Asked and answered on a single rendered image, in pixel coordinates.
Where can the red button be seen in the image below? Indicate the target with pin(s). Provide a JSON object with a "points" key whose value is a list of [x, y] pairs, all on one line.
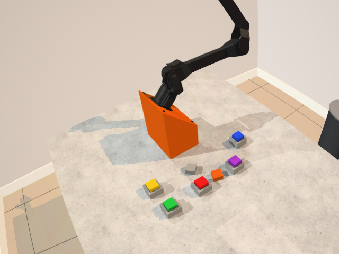
{"points": [[201, 186]]}

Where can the green button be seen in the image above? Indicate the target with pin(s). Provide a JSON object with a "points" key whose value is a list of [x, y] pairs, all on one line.
{"points": [[171, 207]]}

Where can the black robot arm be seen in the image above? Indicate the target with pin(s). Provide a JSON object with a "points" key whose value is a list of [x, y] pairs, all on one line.
{"points": [[177, 71]]}

